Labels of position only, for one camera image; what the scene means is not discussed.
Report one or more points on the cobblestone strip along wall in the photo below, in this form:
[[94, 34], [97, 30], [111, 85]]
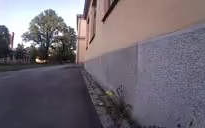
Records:
[[96, 96]]

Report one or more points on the grey asphalt road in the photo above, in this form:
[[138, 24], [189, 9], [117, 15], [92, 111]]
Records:
[[40, 96]]

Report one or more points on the weeds at wall foot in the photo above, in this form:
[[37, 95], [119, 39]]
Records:
[[118, 108]]

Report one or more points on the dark tree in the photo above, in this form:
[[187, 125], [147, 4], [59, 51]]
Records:
[[0, 43]]

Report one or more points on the large leafy tree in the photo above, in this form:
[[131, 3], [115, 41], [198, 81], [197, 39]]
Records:
[[46, 30]]

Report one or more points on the orange building with grey base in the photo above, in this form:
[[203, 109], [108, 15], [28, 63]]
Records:
[[163, 50]]

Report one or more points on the red brick chimney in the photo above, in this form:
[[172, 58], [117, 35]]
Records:
[[12, 40]]

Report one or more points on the grass strip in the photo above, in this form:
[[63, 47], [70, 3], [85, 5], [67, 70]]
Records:
[[6, 67]]

